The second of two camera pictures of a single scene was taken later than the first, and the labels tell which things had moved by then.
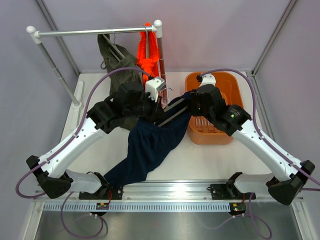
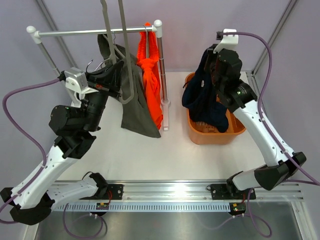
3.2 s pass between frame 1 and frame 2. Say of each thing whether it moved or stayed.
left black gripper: moved
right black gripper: moved
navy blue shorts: moved
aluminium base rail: stayed
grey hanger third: stayed
